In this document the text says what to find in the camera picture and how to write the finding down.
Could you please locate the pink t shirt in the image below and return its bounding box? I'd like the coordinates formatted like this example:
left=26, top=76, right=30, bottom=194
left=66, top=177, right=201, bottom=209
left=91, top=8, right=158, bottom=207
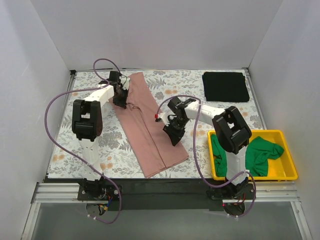
left=112, top=72, right=189, bottom=178

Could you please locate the yellow plastic bin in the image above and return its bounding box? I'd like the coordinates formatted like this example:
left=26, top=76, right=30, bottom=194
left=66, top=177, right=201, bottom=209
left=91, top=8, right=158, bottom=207
left=207, top=129, right=298, bottom=181

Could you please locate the floral patterned table mat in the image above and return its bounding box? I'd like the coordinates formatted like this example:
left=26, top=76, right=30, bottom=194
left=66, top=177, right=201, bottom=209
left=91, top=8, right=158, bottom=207
left=47, top=69, right=266, bottom=179

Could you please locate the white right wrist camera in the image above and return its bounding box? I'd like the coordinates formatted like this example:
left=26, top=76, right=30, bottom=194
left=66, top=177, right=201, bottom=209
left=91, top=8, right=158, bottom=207
left=154, top=112, right=170, bottom=126

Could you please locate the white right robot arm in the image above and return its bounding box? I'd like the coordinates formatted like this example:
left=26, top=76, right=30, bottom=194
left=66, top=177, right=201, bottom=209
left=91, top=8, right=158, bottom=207
left=154, top=96, right=252, bottom=197

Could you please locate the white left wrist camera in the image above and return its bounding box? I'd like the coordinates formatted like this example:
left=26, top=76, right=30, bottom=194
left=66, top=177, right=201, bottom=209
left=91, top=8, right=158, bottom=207
left=120, top=76, right=131, bottom=90

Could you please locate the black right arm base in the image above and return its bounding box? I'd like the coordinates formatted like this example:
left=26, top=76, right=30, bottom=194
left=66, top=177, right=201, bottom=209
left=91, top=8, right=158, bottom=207
left=206, top=183, right=254, bottom=200

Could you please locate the folded black t shirt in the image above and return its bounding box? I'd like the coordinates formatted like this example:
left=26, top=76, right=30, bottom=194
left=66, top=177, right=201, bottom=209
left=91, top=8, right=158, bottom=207
left=202, top=71, right=250, bottom=103

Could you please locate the green t shirt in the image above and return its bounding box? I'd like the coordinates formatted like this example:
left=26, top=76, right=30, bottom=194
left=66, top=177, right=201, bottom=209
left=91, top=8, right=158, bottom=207
left=210, top=134, right=285, bottom=177

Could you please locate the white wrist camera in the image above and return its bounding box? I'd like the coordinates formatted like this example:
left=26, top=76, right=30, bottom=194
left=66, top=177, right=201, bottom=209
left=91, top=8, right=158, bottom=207
left=120, top=76, right=131, bottom=90
left=154, top=112, right=170, bottom=126

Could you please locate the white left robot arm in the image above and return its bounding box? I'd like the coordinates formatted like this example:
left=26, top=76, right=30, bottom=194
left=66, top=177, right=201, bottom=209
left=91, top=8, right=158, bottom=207
left=71, top=71, right=130, bottom=200

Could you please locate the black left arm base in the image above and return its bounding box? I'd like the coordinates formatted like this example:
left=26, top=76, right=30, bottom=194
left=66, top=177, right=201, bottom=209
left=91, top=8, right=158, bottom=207
left=77, top=184, right=122, bottom=201

